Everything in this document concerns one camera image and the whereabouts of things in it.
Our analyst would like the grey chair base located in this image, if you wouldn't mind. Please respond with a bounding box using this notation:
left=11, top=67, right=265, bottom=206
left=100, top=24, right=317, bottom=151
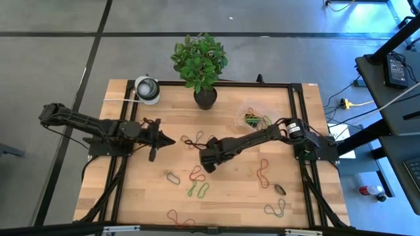
left=0, top=142, right=26, bottom=159

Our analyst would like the black front frame beam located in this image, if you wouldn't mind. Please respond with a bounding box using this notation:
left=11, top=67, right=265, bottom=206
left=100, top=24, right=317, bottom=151
left=0, top=222, right=420, bottom=236

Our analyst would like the yellow extension cord plug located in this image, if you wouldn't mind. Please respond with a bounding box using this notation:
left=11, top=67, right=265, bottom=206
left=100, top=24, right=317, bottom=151
left=339, top=97, right=375, bottom=111

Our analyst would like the silver frame bracket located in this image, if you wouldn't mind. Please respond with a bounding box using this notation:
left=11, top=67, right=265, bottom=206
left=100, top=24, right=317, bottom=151
left=283, top=228, right=324, bottom=236
left=102, top=224, right=141, bottom=235

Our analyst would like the black floor cable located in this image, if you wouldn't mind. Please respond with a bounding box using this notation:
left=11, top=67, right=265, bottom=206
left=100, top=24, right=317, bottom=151
left=323, top=75, right=364, bottom=122

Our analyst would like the clear plastic bin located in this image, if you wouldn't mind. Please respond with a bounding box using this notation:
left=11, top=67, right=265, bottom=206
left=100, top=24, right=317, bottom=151
left=235, top=96, right=284, bottom=138

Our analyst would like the black desk leg beam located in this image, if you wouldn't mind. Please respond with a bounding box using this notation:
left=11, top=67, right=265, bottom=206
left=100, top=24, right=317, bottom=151
left=336, top=118, right=394, bottom=157

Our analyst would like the black side desk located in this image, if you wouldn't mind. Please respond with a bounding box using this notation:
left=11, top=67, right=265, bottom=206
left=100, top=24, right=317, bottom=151
left=355, top=49, right=420, bottom=137

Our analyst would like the white round lamp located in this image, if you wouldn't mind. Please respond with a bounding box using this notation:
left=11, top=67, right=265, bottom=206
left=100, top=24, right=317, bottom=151
left=133, top=75, right=161, bottom=106

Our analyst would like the black keyboard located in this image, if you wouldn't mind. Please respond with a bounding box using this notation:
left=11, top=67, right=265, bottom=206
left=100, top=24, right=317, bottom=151
left=402, top=157, right=420, bottom=194

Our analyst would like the thick black rubber band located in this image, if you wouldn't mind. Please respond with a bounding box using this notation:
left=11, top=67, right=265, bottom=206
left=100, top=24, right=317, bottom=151
left=183, top=139, right=203, bottom=149

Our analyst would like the green plant in black pot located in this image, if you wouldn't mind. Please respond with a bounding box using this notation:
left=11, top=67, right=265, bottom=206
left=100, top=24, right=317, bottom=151
left=170, top=31, right=229, bottom=111

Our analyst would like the black desk with keyboard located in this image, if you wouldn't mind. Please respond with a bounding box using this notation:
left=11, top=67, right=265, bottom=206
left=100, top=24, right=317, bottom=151
left=379, top=132, right=420, bottom=216

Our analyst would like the red white can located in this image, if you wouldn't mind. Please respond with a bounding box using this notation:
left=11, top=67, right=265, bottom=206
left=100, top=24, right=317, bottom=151
left=358, top=184, right=384, bottom=197

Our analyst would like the white lamp cable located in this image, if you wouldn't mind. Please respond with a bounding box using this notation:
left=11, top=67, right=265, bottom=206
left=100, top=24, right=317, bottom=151
left=103, top=97, right=142, bottom=104

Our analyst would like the black diagonal beam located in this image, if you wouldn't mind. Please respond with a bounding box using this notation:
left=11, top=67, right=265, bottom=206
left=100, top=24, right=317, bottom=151
left=366, top=12, right=420, bottom=66

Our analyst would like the black desk foot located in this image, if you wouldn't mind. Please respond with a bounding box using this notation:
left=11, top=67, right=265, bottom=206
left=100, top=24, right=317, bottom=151
left=373, top=157, right=396, bottom=198

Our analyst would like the long red rubber band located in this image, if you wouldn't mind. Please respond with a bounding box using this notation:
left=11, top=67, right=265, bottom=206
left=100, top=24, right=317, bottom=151
left=256, top=159, right=270, bottom=189

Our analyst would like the grey blue rubber band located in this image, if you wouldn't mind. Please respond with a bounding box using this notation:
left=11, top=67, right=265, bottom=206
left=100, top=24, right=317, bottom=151
left=264, top=198, right=287, bottom=218

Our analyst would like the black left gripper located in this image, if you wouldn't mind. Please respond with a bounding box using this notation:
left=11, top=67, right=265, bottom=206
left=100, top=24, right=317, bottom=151
left=139, top=118, right=177, bottom=162

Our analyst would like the white paper sheet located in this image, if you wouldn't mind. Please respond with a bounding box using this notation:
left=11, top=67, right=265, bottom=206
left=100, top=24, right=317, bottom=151
left=327, top=123, right=358, bottom=160

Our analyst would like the olive rubber band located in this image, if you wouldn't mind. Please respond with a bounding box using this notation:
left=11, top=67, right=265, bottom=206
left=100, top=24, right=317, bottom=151
left=180, top=130, right=205, bottom=148

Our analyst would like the black power supply brick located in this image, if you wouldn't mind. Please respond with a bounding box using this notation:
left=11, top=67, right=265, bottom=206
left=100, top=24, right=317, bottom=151
left=383, top=53, right=410, bottom=90

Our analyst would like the white desk cable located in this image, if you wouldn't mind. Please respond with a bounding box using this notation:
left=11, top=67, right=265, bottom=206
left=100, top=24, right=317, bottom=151
left=373, top=84, right=420, bottom=114

